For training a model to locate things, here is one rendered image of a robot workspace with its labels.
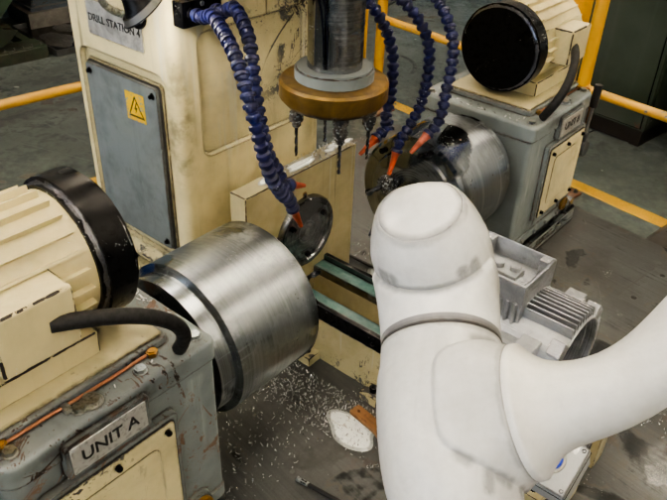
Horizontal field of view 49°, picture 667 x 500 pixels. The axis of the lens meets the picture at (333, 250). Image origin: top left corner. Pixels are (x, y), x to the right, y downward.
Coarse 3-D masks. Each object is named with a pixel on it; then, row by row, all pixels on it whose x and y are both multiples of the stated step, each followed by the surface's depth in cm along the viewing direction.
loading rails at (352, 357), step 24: (336, 264) 148; (336, 288) 146; (360, 288) 142; (336, 312) 134; (360, 312) 144; (336, 336) 136; (360, 336) 131; (312, 360) 140; (336, 360) 139; (360, 360) 134
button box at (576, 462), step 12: (564, 456) 89; (576, 456) 89; (588, 456) 89; (564, 468) 89; (576, 468) 88; (552, 480) 88; (564, 480) 88; (576, 480) 89; (540, 492) 91; (552, 492) 88; (564, 492) 87
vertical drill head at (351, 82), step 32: (320, 0) 109; (352, 0) 109; (320, 32) 111; (352, 32) 111; (320, 64) 114; (352, 64) 114; (288, 96) 115; (320, 96) 112; (352, 96) 113; (384, 96) 117
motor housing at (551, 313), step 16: (544, 288) 113; (528, 304) 109; (544, 304) 109; (560, 304) 109; (576, 304) 109; (528, 320) 109; (544, 320) 107; (560, 320) 106; (576, 320) 106; (592, 320) 114; (512, 336) 109; (544, 336) 107; (560, 336) 106; (576, 336) 118; (592, 336) 116; (544, 352) 106; (576, 352) 119
